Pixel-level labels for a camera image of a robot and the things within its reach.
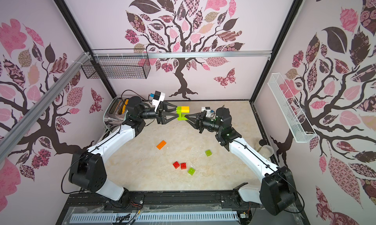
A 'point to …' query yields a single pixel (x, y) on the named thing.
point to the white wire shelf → (300, 127)
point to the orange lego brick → (160, 145)
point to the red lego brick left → (176, 165)
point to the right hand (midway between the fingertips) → (183, 119)
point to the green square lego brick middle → (191, 171)
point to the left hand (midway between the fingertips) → (176, 113)
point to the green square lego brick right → (208, 152)
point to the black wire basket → (113, 68)
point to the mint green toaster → (113, 115)
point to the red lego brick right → (183, 166)
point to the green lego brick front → (182, 117)
